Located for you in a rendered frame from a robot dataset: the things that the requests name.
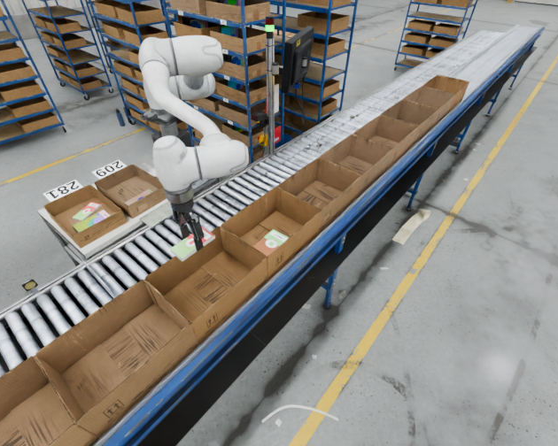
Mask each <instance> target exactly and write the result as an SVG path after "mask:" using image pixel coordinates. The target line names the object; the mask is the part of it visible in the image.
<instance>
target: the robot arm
mask: <svg viewBox="0 0 558 446"><path fill-rule="evenodd" d="M139 65H140V69H141V71H142V75H143V88H144V92H145V95H146V98H147V101H148V103H149V106H150V109H151V110H150V111H148V112H146V113H145V114H144V117H146V118H147V119H148V120H149V121H152V120H155V119H157V120H161V121H163V122H168V121H169V120H170V119H173V118H174V117H177V118H178V119H181V120H182V121H184V122H186V123H187V124H189V125H190V126H192V127H194V128H196V129H197V130H198V131H199V132H201V133H202V134H203V136H204V137H203V139H202V140H201V142H200V144H199V146H198V147H196V148H195V147H185V145H184V143H183V142H182V141H181V140H180V139H178V138H177V137H175V136H172V135H169V136H164V137H161V138H159V139H158V140H157V141H156V142H155V143H154V144H153V149H152V150H153V162H154V167H155V171H156V174H157V176H158V178H159V181H160V182H161V184H162V185H163V189H164V190H165V194H166V197H167V200H168V201H169V202H170V205H171V208H172V211H173V214H174V222H175V224H178V227H179V228H180V230H181V234H182V239H183V240H184V239H185V238H187V237H188V236H190V233H189V229H188V226H187V224H188V225H189V227H190V230H191V232H192V233H193V235H194V237H193V241H194V243H195V247H196V250H197V251H199V250H201V249H202V248H204V245H203V242H202V238H204V237H205V236H204V232H203V229H202V227H201V224H200V219H199V216H197V217H195V216H194V213H193V211H192V207H193V205H194V201H193V196H194V192H193V187H192V182H193V181H197V180H201V179H212V178H219V177H223V176H228V175H231V174H234V173H238V172H240V171H242V170H244V169H245V167H246V166H247V165H248V163H249V155H248V148H247V146H246V145H244V143H242V142H239V141H236V140H231V139H229V138H228V137H227V136H226V135H225V134H223V133H221V131H220V130H219V128H218V127H217V126H216V125H215V124H214V123H213V122H212V121H211V120H210V119H209V118H207V117H206V116H205V115H203V114H202V113H200V112H199V111H197V110H195V109H194V108H192V107H190V106H189V105H187V104H186V103H184V102H183V101H182V100H193V99H200V98H205V97H208V96H210V95H211V94H212V93H213V92H214V91H215V80H214V77H213V75H212V74H211V73H214V72H216V71H218V70H219V69H220V68H221V67H222V65H223V56H222V50H221V44H220V43H219V42H218V41H217V40H216V39H214V38H212V37H209V36H205V35H186V36H179V37H175V38H168V39H159V38H156V37H149V38H146V39H145V40H144V41H143V42H142V44H141V47H140V50H139ZM176 85H177V86H176ZM178 93H179V94H178ZM188 220H189V221H188ZM184 224H185V225H184Z"/></svg>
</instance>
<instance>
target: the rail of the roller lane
mask: <svg viewBox="0 0 558 446"><path fill-rule="evenodd" d="M480 30H481V29H478V30H477V31H476V32H474V33H473V34H471V35H469V36H467V37H465V38H463V39H462V40H460V41H458V42H457V43H455V44H454V45H452V46H450V47H448V48H447V49H445V50H443V51H441V52H439V53H438V54H437V55H435V56H434V57H432V58H429V59H428V60H426V61H424V62H423V63H421V64H419V65H418V66H416V67H415V68H413V69H411V70H409V71H408V72H406V73H404V74H402V75H400V77H398V78H396V79H394V80H393V81H390V82H389V83H387V84H385V85H384V86H382V87H381V88H379V89H377V90H375V91H374V92H372V93H370V94H369V95H367V96H365V97H363V98H362V99H360V100H359V101H357V102H355V103H354V104H351V105H350V106H348V107H346V108H345V109H343V110H342V111H340V112H338V113H336V114H335V115H333V116H331V117H330V118H328V119H325V120H324V121H323V122H321V123H320V124H318V125H316V126H315V127H312V128H311V129H309V130H307V131H305V133H303V134H301V135H299V136H297V137H296V138H294V139H292V140H291V141H289V142H287V143H285V144H284V145H282V146H281V147H279V148H277V149H276V150H275V154H273V155H276V153H277V152H278V151H279V152H281V151H282V149H286V148H287V146H289V145H290V146H291V145H292V144H293V143H296V142H297V140H300V141H301V138H302V137H306V135H310V133H311V132H314V130H315V129H319V127H322V126H323V125H324V124H326V125H327V123H328V122H331V120H332V119H335V117H338V116H339V115H342V113H343V112H346V111H349V110H350V109H352V108H353V107H354V106H356V104H359V103H362V101H365V100H366V99H368V98H369V97H371V96H373V95H374V94H376V93H377V92H380V90H383V88H386V87H388V86H389V85H391V84H392V83H393V82H395V81H397V80H400V78H402V77H405V75H408V74H409V73H411V72H413V71H414V70H415V69H417V68H418V67H420V66H422V65H424V64H426V63H427V62H429V61H431V60H432V59H433V58H435V57H437V56H439V55H441V54H443V53H444V52H445V51H447V50H449V49H451V48H452V47H453V46H456V45H457V44H459V43H460V42H462V41H464V40H465V39H468V38H469V37H471V36H472V35H474V34H475V33H477V32H479V31H480ZM271 156H272V155H270V154H267V155H266V156H264V157H263V158H260V159H258V160H257V161H255V162H253V163H251V164H250V165H248V166H247V167H246V168H245V169H244V170H242V171H240V172H238V173H234V174H232V175H231V176H229V177H228V178H227V179H226V180H224V181H221V182H219V183H217V184H216V185H214V186H212V187H211V188H209V189H208V190H206V191H204V192H202V193H201V194H199V195H197V196H195V197H193V201H194V203H195V204H197V205H199V204H198V200H199V199H200V198H204V199H205V197H206V195H207V194H212V195H213V192H214V191H215V190H216V189H218V190H221V186H222V185H226V186H228V182H229V181H234V179H235V178H236V177H239V178H241V174H242V173H247V171H248V170H249V169H252V170H253V167H254V166H255V165H257V166H259V164H260V162H264V163H265V160H266V159H267V158H269V159H270V158H271ZM205 200H206V199H205ZM206 201H207V200H206ZM207 202H209V201H207ZM209 203H210V202H209ZM199 206H200V205H199ZM200 207H202V206H200ZM173 216H174V214H171V215H170V216H168V217H167V218H166V219H171V220H172V221H174V219H173ZM164 221H165V219H163V220H162V221H160V222H159V223H158V224H161V225H162V226H164V227H165V228H166V229H168V227H167V226H165V225H164ZM158 224H156V225H158ZM156 225H155V226H156ZM155 226H153V227H149V226H148V225H147V226H145V227H143V228H141V229H139V230H138V231H136V232H134V233H133V234H131V235H129V236H128V237H126V238H124V239H123V240H121V241H119V242H117V243H115V244H114V245H113V246H111V247H109V248H108V249H106V250H104V251H103V252H101V253H99V254H97V255H95V256H94V257H93V258H90V259H89V260H87V261H85V263H86V264H87V265H88V266H90V265H91V264H92V263H94V262H98V263H99V264H100V265H101V266H102V267H103V268H105V267H106V265H105V264H104V263H103V262H102V258H103V257H104V256H106V255H110V256H111V257H112V258H113V259H114V260H115V261H116V260H117V258H116V257H115V256H114V255H113V252H114V251H115V250H116V249H118V248H120V249H122V250H123V251H124V252H126V253H127V254H128V251H127V250H125V248H124V245H125V244H126V243H127V242H132V243H133V244H134V245H135V246H136V247H139V245H138V244H137V243H136V242H135V238H136V237H137V236H138V235H141V236H142V237H143V238H145V239H146V240H147V241H149V239H148V238H147V237H146V236H145V232H146V231H147V230H149V229H150V230H152V231H153V232H154V233H156V234H157V235H158V234H159V233H158V232H157V231H155V229H154V227H155ZM83 269H85V270H87V271H88V272H89V270H88V268H87V267H86V266H85V265H84V263H82V264H80V265H78V266H76V267H75V268H74V269H72V270H70V271H69V272H67V273H65V274H63V275H61V276H59V277H58V278H57V279H55V280H54V281H51V282H50V283H48V284H46V285H44V286H43V287H41V288H39V289H38V290H39V291H40V292H39V293H37V294H35V293H34V292H33V293H31V294H30V295H28V296H25V297H24V298H22V299H20V300H19V301H18V302H16V303H15V304H13V305H11V306H10V307H8V308H5V309H4V310H2V311H0V322H2V323H3V324H4V327H5V329H6V328H8V327H9V325H8V324H7V322H6V320H5V316H6V315H7V314H8V313H10V312H13V311H15V312H17V313H18V314H19V315H20V317H21V318H22V319H23V318H25V315H24V314H23V312H22V310H21V306H22V305H23V304H26V303H33V304H34V305H35V307H36V309H37V310H38V309H39V308H41V307H40V305H39V304H38V303H37V302H36V298H37V297H38V296H39V295H41V294H47V295H48V296H49V297H50V299H51V300H53V299H55V297H54V296H53V295H52V293H51V292H50V290H51V288H52V287H54V286H57V285H59V286H61V287H62V288H63V289H64V290H65V292H67V290H69V289H68V288H67V287H66V285H65V283H64V282H65V280H66V279H67V278H69V277H74V278H75V279H76V280H77V281H78V282H79V283H81V280H80V279H79V277H78V276H77V273H78V272H79V271H80V270H83ZM90 274H91V273H90ZM91 275H92V274H91Z"/></svg>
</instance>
